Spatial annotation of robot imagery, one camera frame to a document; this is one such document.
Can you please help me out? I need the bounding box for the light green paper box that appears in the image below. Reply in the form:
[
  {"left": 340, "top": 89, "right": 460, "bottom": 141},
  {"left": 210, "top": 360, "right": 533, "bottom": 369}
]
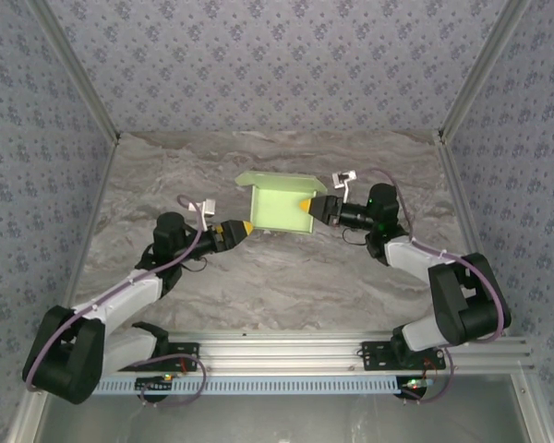
[{"left": 235, "top": 170, "right": 329, "bottom": 236}]

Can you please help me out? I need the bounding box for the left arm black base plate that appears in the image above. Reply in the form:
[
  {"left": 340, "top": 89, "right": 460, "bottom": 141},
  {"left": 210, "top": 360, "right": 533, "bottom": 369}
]
[{"left": 119, "top": 342, "right": 200, "bottom": 373}]

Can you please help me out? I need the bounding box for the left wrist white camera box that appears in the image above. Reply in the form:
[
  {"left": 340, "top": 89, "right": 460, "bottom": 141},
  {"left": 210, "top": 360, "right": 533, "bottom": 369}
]
[{"left": 187, "top": 198, "right": 216, "bottom": 231}]

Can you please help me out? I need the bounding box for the aluminium side rail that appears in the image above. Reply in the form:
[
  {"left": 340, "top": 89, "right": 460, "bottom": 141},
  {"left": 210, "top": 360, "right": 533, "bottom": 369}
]
[
  {"left": 436, "top": 131, "right": 512, "bottom": 338},
  {"left": 57, "top": 136, "right": 121, "bottom": 324}
]

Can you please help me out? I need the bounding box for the aluminium cross beam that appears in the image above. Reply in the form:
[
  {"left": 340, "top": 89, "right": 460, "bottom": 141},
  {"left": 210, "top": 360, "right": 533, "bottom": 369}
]
[{"left": 30, "top": 335, "right": 536, "bottom": 374}]

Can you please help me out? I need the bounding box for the aluminium frame post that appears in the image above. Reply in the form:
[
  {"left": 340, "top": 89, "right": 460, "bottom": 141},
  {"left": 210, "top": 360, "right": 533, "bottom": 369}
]
[
  {"left": 26, "top": 0, "right": 122, "bottom": 142},
  {"left": 437, "top": 0, "right": 533, "bottom": 142}
]

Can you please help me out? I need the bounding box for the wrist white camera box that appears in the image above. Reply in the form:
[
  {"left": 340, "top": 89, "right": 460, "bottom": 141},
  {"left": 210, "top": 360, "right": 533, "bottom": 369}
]
[
  {"left": 331, "top": 171, "right": 358, "bottom": 200},
  {"left": 187, "top": 198, "right": 216, "bottom": 231}
]

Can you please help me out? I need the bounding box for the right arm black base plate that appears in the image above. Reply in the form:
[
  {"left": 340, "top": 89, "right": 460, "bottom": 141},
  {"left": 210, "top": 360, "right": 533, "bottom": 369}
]
[{"left": 360, "top": 341, "right": 447, "bottom": 373}]

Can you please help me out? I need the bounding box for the pale blue slotted cable duct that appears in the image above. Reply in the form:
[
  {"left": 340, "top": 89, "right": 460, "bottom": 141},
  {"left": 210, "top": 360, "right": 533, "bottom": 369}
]
[{"left": 91, "top": 374, "right": 410, "bottom": 397}]

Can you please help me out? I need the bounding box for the black controller board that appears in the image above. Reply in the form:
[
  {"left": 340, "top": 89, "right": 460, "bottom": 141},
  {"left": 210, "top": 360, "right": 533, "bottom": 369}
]
[
  {"left": 398, "top": 375, "right": 434, "bottom": 401},
  {"left": 135, "top": 375, "right": 175, "bottom": 399}
]

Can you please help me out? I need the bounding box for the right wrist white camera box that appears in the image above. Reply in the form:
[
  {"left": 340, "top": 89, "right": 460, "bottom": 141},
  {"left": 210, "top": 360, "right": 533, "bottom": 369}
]
[{"left": 331, "top": 171, "right": 358, "bottom": 200}]

